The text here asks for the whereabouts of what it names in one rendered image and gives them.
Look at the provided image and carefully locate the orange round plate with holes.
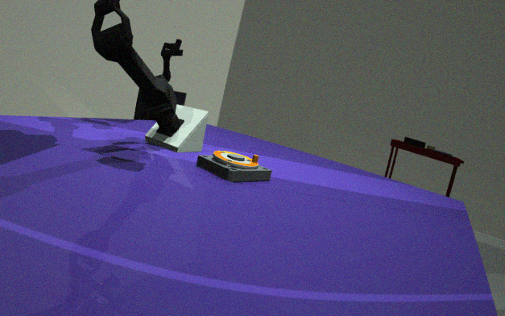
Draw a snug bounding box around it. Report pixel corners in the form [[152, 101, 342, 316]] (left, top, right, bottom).
[[213, 151, 259, 169]]

